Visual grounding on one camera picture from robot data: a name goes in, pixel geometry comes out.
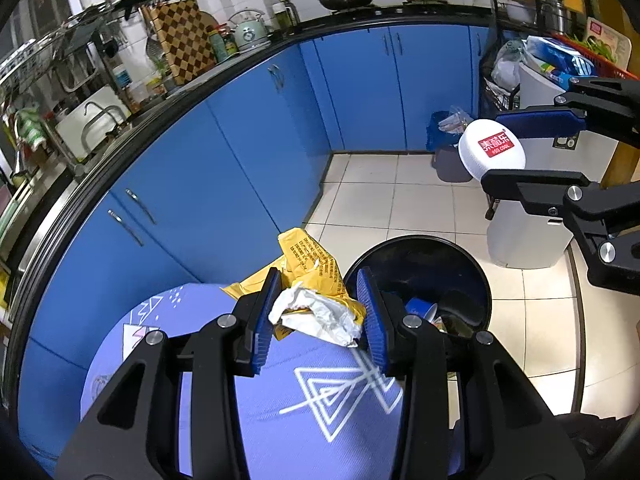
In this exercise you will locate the blue kitchen cabinets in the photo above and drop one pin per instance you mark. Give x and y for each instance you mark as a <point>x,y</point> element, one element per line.
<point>200,160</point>

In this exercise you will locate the tall white bin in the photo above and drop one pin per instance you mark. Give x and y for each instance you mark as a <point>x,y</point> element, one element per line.
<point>530,240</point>

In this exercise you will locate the white plastic bag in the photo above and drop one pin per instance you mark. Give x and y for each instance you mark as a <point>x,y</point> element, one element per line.
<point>505,67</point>

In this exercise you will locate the white sink basin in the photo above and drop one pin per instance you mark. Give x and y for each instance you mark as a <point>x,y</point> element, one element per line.
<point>75,125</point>

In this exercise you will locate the green kettle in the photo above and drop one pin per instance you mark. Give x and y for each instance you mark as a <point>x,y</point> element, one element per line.
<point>248,35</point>

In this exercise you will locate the green white rag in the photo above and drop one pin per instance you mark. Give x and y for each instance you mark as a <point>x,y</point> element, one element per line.
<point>30,127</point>

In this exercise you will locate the black shelf rack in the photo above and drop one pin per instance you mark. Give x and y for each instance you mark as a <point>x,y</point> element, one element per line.
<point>492,10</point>

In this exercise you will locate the black kitchen countertop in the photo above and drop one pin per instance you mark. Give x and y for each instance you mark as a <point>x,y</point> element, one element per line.
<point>350,16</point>

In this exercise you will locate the white paper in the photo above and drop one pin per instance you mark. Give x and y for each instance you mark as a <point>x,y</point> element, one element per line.
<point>320,315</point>

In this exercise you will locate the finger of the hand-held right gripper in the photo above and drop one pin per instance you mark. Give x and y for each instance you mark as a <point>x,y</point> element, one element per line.
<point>540,122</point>
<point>545,192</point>

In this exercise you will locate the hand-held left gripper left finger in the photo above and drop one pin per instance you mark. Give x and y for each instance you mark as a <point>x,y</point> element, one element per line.
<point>262,330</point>

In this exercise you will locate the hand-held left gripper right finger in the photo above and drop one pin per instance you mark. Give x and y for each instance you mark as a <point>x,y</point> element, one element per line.
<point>372,320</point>

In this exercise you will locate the glass bottle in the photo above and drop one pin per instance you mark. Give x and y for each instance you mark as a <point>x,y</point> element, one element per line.
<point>287,17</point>

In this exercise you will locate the green jar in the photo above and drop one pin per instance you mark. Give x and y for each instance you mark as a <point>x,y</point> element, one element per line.
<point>220,45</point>

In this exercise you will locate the black trash bin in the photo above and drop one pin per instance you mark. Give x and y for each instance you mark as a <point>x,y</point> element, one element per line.
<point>425,270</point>

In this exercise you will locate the packaged vegetable tray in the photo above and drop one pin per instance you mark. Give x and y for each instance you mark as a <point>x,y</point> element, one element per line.
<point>607,40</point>

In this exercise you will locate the metal dish rack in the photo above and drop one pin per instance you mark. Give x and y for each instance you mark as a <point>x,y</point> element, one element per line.
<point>50,50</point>

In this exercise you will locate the purple printed tablecloth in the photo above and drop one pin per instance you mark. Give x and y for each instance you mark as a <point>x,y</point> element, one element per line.
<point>300,385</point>

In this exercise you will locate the small blue bin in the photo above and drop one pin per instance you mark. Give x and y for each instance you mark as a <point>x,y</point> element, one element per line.
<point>435,132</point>

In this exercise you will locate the steel pot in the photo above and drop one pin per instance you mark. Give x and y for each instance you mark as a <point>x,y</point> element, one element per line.
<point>555,20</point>

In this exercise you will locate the blue paper cup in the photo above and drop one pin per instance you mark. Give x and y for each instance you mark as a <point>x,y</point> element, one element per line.
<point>420,306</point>

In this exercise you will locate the white round lid red label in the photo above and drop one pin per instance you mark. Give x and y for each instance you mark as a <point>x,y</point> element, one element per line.
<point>475,160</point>

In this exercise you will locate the blue packet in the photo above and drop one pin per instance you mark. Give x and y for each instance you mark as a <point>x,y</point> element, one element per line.
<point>555,55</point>

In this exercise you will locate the small grey bin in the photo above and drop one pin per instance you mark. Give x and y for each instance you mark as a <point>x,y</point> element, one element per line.
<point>450,167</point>

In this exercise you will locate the yellow plastic wrapper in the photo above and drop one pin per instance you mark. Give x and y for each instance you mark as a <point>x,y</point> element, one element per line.
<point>310,260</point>

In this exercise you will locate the checkered wooden cutting board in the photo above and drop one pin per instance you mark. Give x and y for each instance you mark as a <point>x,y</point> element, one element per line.
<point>182,42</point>

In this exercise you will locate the red basket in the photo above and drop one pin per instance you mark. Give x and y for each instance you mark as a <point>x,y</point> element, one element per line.
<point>602,65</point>

